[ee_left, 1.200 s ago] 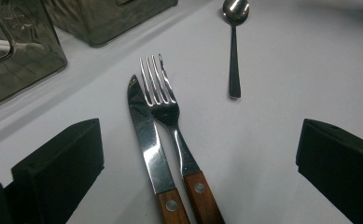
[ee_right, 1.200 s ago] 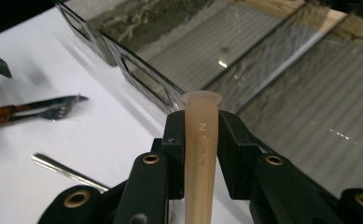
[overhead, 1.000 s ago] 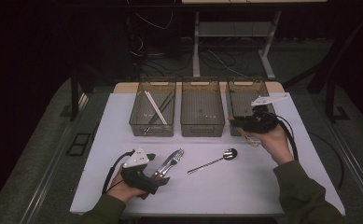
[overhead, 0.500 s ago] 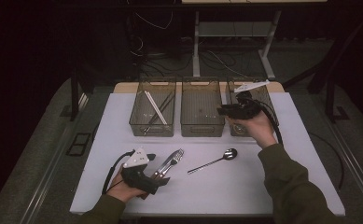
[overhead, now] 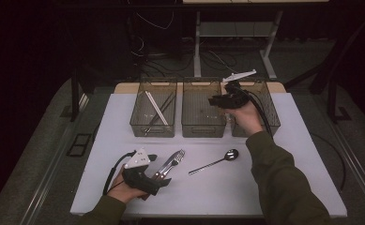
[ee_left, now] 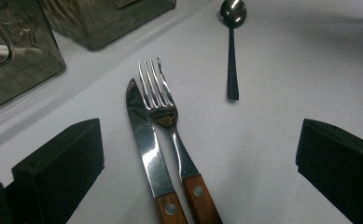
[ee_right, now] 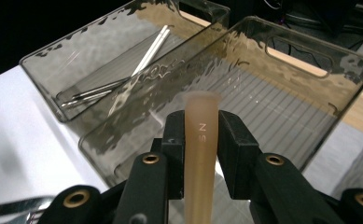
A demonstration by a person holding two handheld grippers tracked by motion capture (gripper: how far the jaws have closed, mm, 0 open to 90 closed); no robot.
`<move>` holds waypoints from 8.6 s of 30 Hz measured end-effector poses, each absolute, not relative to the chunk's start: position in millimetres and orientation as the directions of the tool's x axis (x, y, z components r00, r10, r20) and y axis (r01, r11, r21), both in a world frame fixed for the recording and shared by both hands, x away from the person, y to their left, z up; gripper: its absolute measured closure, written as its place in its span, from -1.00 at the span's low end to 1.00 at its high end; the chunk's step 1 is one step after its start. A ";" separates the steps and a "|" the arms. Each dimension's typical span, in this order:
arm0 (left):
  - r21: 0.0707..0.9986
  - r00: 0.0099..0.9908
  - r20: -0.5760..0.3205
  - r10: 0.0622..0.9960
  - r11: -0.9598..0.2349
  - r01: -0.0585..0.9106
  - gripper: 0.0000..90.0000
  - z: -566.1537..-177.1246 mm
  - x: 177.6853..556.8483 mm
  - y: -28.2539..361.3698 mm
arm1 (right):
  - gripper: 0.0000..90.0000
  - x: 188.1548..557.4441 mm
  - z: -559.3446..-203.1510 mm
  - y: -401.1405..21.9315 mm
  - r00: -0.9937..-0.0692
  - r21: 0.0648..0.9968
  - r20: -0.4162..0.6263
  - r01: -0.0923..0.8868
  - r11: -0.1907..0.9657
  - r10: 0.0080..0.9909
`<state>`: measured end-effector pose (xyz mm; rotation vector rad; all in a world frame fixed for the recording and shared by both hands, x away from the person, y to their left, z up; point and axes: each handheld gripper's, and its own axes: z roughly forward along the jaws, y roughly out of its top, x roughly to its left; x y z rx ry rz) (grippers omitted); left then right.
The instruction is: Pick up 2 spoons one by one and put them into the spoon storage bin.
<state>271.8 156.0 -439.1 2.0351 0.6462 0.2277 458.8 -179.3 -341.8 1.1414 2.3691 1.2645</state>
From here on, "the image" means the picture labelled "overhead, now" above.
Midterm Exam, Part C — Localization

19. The silver metal spoon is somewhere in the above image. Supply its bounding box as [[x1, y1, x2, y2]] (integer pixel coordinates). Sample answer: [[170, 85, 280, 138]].
[[188, 148, 239, 175]]

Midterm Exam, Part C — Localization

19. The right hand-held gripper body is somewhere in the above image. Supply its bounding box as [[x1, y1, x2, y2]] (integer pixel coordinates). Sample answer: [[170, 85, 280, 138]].
[[221, 68, 257, 110]]

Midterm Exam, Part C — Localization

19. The person's right hand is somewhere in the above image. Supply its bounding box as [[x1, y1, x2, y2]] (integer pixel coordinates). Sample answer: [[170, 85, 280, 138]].
[[226, 101, 264, 138]]

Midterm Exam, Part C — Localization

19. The silver metal chopstick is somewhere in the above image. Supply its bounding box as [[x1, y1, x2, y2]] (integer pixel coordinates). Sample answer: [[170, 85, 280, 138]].
[[144, 92, 175, 137], [145, 93, 176, 136]]

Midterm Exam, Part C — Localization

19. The silver metal fork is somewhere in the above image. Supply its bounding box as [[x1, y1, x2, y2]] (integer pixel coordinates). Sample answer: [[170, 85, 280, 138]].
[[166, 149, 186, 172]]

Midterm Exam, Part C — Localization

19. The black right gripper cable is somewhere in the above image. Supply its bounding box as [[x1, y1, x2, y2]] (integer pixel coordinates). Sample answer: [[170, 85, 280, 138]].
[[245, 89, 274, 139]]

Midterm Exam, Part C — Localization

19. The white table mat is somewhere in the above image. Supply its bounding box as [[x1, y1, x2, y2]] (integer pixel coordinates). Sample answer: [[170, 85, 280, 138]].
[[69, 92, 348, 218]]

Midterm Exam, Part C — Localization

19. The black rectangular floor frame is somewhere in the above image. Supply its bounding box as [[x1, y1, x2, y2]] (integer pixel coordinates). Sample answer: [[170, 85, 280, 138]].
[[66, 133, 93, 158]]

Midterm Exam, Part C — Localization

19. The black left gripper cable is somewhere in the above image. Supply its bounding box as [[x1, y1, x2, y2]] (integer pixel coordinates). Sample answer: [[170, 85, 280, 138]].
[[102, 150, 137, 196]]

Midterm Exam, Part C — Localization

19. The white metal desk frame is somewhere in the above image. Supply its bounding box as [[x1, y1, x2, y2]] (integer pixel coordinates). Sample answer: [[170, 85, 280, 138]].
[[193, 9, 283, 82]]

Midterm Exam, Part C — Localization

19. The wooden-handled table knife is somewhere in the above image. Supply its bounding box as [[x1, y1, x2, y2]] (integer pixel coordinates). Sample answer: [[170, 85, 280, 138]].
[[140, 151, 180, 202]]

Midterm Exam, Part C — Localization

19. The long black cable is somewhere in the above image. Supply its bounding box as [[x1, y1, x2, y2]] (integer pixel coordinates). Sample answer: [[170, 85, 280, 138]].
[[310, 132, 349, 192]]

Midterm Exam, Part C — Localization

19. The bundle of floor cables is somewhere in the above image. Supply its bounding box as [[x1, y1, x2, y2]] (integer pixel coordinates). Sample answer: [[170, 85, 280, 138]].
[[129, 34, 250, 79]]

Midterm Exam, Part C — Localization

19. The white hanging cable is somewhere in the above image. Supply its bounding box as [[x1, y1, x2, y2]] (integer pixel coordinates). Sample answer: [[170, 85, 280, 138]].
[[135, 10, 175, 32]]

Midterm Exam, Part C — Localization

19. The person's left hand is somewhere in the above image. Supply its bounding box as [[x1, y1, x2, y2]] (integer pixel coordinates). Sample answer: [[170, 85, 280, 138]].
[[107, 172, 148, 204]]

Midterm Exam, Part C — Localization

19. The translucent brown plastic bin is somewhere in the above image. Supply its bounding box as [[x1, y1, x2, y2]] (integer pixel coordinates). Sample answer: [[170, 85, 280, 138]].
[[226, 77, 281, 139], [181, 77, 227, 139], [129, 77, 178, 139]]

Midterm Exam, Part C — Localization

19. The aluminium rail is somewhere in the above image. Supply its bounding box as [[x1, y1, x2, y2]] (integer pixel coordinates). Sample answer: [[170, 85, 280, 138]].
[[20, 93, 90, 225], [327, 118, 365, 215]]

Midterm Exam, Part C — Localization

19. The black slanted stand leg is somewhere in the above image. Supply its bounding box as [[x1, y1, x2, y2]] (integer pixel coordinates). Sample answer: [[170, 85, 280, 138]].
[[284, 12, 365, 95]]

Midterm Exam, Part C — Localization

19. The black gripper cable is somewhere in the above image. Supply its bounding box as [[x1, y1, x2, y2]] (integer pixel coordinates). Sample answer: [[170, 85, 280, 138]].
[[102, 150, 137, 196], [245, 89, 274, 139]]

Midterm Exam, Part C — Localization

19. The black metal stand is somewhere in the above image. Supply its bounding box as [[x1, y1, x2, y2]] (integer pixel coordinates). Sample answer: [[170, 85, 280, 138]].
[[327, 79, 353, 124], [70, 67, 92, 123]]

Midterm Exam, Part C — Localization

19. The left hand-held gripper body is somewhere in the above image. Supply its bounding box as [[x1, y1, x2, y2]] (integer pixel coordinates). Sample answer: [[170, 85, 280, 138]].
[[122, 147, 165, 197]]

